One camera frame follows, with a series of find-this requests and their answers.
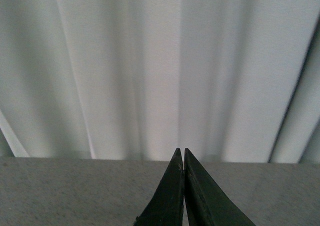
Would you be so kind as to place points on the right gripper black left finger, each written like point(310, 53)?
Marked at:
point(167, 204)

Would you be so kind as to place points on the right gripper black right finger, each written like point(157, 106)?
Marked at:
point(206, 203)

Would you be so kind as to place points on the white pleated curtain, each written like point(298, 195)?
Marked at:
point(231, 80)

